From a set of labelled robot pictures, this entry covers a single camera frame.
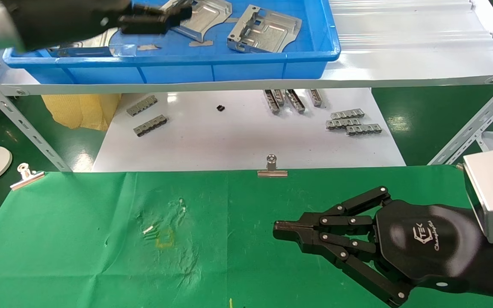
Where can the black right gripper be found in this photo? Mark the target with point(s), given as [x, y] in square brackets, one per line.
[426, 244]

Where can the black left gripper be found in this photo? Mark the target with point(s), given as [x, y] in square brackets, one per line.
[66, 19]

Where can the silver sheet metal bracket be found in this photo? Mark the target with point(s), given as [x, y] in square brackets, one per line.
[208, 17]
[268, 34]
[96, 43]

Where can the gray tape piece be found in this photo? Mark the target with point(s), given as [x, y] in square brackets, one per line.
[149, 47]
[231, 20]
[200, 43]

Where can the blue plastic bin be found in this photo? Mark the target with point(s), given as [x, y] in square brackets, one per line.
[178, 68]

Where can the gray metal connector strip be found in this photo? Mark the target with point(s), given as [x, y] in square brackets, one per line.
[295, 101]
[279, 96]
[271, 102]
[363, 130]
[343, 124]
[150, 125]
[316, 97]
[142, 105]
[347, 114]

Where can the silver binder clip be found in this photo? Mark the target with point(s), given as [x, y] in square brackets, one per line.
[26, 177]
[272, 172]

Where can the green cloth mat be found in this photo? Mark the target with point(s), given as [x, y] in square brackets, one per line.
[238, 222]

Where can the yellow mesh bag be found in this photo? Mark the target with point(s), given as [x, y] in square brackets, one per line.
[79, 111]

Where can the white floor board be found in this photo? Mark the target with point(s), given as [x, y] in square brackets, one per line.
[238, 137]

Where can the white perforated angle shelf leg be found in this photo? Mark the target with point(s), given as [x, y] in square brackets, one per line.
[19, 122]
[473, 124]

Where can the white metal shelf board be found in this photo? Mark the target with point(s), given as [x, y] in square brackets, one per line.
[400, 64]

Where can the small white scrap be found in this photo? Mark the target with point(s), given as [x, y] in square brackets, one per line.
[148, 229]

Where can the clear corrugated plastic sheet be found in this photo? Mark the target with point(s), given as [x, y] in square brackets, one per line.
[400, 25]

